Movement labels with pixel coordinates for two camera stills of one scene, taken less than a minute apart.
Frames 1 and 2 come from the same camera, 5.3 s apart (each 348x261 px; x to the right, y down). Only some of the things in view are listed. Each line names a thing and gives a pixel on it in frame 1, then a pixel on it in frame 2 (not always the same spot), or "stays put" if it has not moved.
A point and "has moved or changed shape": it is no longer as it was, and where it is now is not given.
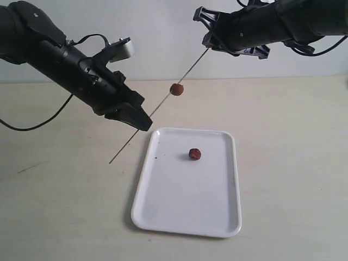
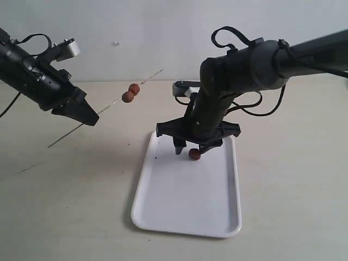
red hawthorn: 176,89 has moved or changed shape
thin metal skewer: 162,103 → 104,109
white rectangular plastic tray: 176,193 stays put
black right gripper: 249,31 → 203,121
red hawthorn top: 194,154 stays put
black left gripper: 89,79 → 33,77
